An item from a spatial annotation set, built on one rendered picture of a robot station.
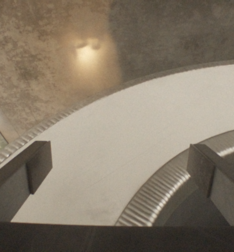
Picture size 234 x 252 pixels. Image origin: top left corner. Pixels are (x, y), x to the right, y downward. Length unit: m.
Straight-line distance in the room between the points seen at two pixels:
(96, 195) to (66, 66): 0.68
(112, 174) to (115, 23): 0.60
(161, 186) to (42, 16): 0.75
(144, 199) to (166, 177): 0.04
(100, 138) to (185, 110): 0.18
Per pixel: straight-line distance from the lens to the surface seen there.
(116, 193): 0.27
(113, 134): 0.35
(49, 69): 0.90
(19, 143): 0.44
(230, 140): 0.33
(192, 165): 0.17
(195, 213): 0.41
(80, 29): 0.80
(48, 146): 0.16
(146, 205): 0.25
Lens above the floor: 0.75
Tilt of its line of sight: 51 degrees down
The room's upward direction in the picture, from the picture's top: 169 degrees counter-clockwise
